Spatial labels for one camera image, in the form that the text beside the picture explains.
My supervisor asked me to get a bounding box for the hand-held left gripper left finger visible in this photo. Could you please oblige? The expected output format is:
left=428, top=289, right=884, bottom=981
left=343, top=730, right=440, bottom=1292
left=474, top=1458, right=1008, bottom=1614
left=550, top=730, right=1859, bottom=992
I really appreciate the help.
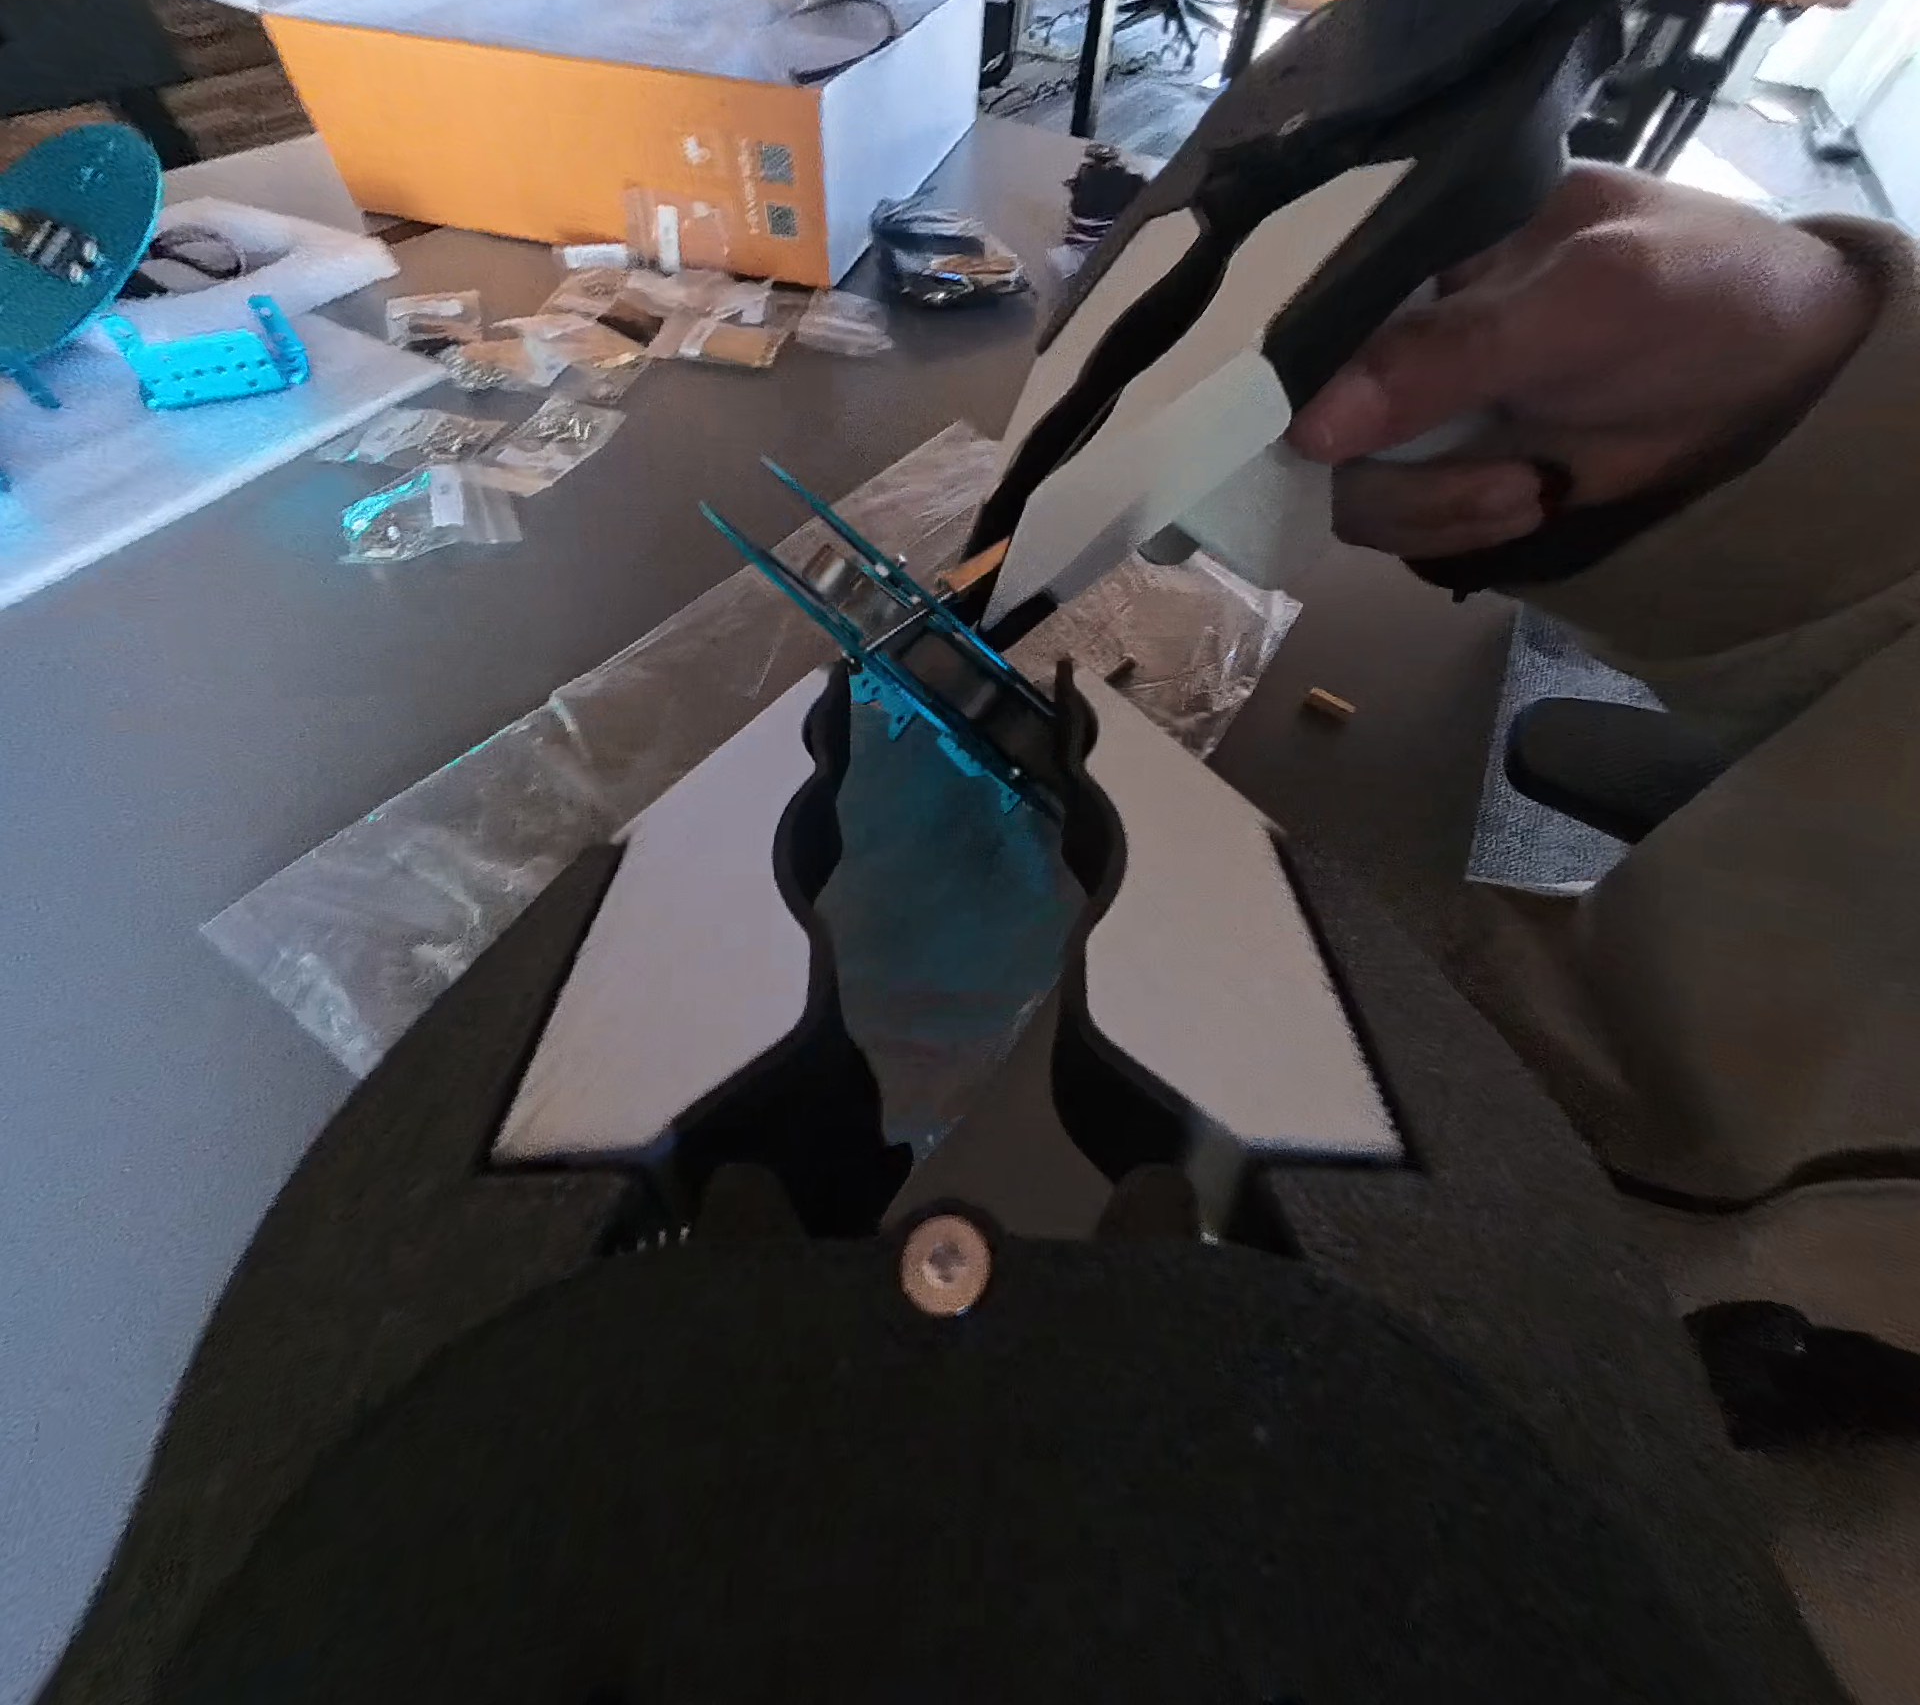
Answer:
left=488, top=663, right=864, bottom=1165

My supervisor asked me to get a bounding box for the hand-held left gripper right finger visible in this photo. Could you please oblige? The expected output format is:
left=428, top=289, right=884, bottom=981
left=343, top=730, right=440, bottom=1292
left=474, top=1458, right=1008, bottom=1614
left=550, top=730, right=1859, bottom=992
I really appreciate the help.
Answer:
left=1050, top=663, right=1411, bottom=1165

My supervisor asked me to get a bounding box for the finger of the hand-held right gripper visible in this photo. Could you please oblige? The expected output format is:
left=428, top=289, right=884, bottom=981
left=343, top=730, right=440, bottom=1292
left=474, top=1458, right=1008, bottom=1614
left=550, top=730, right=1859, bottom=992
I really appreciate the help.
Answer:
left=979, top=156, right=1418, bottom=629
left=957, top=207, right=1223, bottom=581

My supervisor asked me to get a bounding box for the blue metal turntable assembly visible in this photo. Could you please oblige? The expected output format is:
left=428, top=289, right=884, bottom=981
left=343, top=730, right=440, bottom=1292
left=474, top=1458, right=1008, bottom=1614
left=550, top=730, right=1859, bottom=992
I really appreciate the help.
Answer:
left=696, top=458, right=1075, bottom=822

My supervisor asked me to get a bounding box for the person's right hand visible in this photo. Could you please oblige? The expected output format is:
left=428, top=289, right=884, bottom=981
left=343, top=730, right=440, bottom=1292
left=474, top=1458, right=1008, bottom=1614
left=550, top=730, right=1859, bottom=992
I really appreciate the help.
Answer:
left=1281, top=168, right=1865, bottom=567

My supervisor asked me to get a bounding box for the dark shiny component bag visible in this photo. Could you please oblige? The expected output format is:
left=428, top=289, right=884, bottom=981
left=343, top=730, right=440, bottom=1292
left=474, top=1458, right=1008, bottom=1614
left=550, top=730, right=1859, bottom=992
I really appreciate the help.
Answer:
left=871, top=199, right=1038, bottom=310

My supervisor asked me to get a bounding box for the large clear plastic bag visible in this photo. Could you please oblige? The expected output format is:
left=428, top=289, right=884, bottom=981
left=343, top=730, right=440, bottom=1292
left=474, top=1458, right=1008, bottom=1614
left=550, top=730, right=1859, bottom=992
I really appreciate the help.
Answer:
left=200, top=423, right=1304, bottom=1080

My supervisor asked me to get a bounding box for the pile of small hardware bags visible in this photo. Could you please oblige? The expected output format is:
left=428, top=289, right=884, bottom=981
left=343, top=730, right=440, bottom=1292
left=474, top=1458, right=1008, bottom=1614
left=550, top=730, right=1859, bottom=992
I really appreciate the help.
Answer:
left=338, top=182, right=904, bottom=567

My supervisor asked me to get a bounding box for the person's beige jacket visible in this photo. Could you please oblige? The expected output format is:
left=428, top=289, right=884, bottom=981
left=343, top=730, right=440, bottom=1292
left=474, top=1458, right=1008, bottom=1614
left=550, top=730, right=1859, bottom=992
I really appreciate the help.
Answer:
left=1440, top=534, right=1920, bottom=1705

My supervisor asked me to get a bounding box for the orange and white cardboard box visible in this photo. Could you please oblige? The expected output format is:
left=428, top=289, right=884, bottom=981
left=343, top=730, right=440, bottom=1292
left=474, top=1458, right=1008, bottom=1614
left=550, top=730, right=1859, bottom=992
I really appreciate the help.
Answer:
left=0, top=0, right=991, bottom=289

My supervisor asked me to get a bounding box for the white foam sheet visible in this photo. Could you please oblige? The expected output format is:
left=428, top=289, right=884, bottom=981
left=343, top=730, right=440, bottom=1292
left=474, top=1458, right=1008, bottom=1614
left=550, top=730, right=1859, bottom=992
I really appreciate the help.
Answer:
left=0, top=310, right=452, bottom=613

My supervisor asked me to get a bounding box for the white foam block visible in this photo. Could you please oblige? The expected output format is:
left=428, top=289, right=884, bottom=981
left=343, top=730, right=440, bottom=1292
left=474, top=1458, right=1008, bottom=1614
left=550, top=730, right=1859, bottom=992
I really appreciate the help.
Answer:
left=112, top=199, right=403, bottom=312

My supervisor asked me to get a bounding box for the teal round plate with servo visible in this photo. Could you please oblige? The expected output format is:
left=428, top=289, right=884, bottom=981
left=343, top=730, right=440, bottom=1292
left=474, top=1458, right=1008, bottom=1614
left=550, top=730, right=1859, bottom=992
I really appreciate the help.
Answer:
left=0, top=123, right=166, bottom=364

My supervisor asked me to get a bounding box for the black servo with striped wires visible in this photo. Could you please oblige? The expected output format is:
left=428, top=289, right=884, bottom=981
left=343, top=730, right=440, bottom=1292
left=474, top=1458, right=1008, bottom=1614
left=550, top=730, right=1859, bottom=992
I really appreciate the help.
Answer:
left=1056, top=145, right=1159, bottom=266

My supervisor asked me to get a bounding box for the black cable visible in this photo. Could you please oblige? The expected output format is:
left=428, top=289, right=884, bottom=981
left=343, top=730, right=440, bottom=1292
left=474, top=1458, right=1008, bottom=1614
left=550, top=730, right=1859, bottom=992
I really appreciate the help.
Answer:
left=779, top=0, right=904, bottom=89

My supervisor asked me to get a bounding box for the black lanyard with reel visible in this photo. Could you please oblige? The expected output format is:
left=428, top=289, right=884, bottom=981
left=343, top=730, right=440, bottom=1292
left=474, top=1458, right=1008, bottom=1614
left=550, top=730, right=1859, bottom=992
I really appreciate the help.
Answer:
left=1684, top=1301, right=1920, bottom=1444

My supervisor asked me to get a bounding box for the blue perforated metal bracket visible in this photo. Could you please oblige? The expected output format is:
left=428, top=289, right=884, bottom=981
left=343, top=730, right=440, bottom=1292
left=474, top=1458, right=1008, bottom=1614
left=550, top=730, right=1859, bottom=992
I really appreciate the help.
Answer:
left=97, top=297, right=314, bottom=415

